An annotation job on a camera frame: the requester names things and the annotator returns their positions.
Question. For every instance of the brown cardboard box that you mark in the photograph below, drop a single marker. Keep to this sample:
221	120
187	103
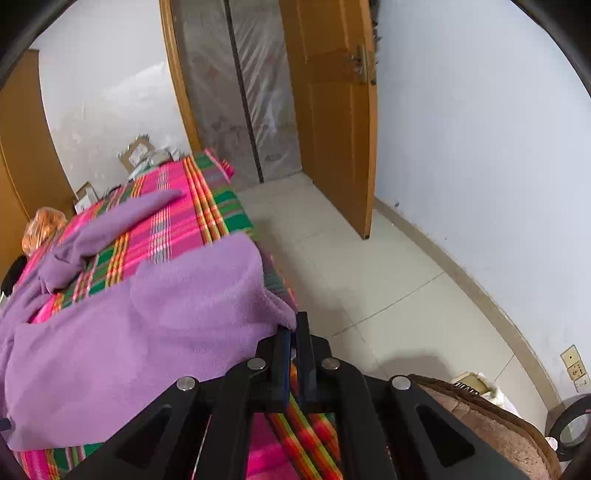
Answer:
138	154

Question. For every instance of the wall socket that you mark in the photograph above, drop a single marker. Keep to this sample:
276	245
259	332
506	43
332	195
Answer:
575	367

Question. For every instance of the wooden wardrobe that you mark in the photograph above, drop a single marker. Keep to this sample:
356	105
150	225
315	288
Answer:
23	161

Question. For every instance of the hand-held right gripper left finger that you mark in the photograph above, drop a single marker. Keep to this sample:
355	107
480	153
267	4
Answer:
284	360

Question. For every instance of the wooden door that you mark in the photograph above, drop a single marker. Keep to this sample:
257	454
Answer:
332	115

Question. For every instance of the bag of oranges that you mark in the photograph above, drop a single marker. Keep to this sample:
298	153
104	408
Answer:
44	228

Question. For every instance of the clear plastic door curtain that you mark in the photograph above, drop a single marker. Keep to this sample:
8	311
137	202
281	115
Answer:
212	92

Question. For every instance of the wooden door frame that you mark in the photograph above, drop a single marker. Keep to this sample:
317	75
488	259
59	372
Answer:
178	69

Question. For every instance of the pink plaid bed sheet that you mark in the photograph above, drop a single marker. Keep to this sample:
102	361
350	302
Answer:
175	217

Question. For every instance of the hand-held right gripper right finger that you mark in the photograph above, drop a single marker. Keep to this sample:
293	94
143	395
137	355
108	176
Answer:
302	360

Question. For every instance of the brown fuzzy blanket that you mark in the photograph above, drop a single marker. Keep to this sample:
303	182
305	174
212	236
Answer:
489	438

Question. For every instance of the purple sweater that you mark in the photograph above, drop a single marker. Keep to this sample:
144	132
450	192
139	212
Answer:
138	323

